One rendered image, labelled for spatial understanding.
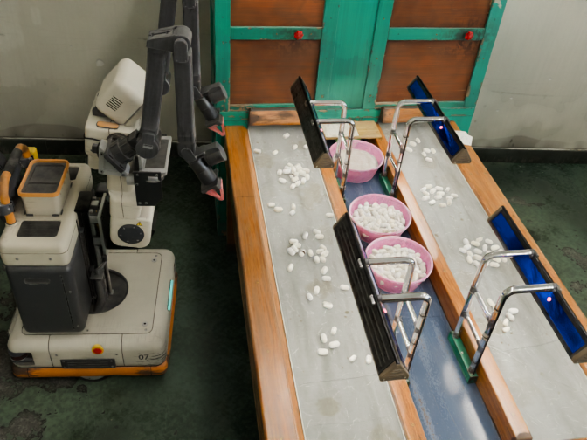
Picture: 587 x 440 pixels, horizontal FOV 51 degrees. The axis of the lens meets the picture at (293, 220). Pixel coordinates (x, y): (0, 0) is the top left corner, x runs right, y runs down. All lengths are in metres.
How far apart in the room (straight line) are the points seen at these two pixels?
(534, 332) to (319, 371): 0.81
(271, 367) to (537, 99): 2.99
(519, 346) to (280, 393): 0.87
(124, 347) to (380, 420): 1.23
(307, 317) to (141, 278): 1.05
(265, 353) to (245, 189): 0.88
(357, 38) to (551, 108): 1.91
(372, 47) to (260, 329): 1.53
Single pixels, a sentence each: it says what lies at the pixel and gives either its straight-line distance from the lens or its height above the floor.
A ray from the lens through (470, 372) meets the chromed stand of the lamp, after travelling 2.21.
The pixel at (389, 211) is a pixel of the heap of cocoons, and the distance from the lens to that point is 2.69.
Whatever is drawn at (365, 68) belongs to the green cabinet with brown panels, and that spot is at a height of 1.06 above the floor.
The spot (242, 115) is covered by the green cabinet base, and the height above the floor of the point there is 0.82.
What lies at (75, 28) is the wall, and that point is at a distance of 3.92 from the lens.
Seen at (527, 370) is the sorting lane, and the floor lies 0.74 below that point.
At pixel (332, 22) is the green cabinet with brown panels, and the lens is 2.95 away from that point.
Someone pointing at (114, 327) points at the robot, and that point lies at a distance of 2.80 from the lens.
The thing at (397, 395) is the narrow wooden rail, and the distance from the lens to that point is 2.02.
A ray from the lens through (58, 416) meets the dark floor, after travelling 2.92.
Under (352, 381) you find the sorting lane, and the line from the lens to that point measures 2.05.
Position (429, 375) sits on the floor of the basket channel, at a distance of 2.21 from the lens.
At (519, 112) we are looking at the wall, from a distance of 4.46.
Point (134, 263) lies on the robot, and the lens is 3.06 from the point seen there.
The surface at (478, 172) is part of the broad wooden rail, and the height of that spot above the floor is 0.76.
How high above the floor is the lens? 2.39
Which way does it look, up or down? 40 degrees down
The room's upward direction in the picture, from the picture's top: 5 degrees clockwise
